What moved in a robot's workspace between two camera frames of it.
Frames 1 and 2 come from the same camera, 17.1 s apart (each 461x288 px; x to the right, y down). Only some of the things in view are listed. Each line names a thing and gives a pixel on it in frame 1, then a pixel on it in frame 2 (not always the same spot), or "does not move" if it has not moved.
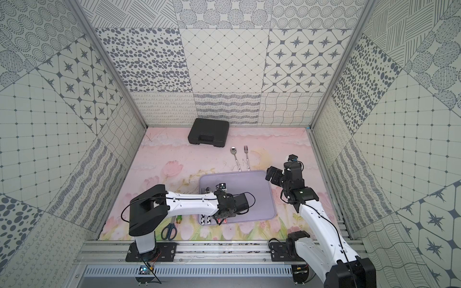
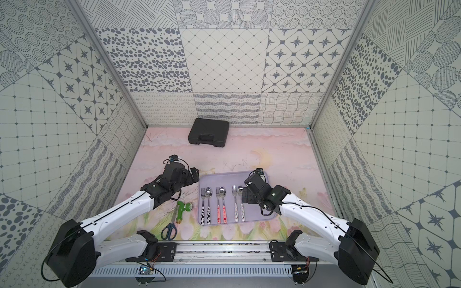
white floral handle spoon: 233,150 -> 241,188
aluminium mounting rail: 99,253 does not move
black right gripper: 278,173 -> 248,196
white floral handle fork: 246,149 -> 235,191
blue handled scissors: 169,232 does not move
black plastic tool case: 205,131 does not move
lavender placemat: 259,185 does not move
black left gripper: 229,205 -> 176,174
